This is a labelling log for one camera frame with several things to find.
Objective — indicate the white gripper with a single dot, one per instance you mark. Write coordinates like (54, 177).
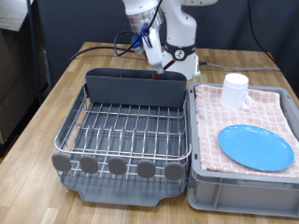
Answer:
(154, 46)

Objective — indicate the blue plastic plate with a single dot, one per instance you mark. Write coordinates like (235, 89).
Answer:
(255, 147)

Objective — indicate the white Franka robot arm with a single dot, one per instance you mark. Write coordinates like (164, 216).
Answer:
(180, 25)

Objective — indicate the pink checked dish cloth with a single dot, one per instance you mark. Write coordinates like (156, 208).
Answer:
(211, 124)

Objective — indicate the dark grey cutlery caddy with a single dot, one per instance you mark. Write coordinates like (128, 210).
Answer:
(134, 90)

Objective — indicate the white plastic mug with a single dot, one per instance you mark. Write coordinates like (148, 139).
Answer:
(233, 90)

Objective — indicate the black metal pole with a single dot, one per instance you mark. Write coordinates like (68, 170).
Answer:
(34, 46)

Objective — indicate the grey plastic drain tray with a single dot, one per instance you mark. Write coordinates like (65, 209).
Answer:
(124, 193)

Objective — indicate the wooden cabinet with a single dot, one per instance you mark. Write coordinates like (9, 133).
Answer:
(15, 77)

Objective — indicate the grey plastic crate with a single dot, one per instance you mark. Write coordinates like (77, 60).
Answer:
(243, 196)

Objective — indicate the wrist camera on blue mount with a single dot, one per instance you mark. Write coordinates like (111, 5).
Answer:
(137, 39)

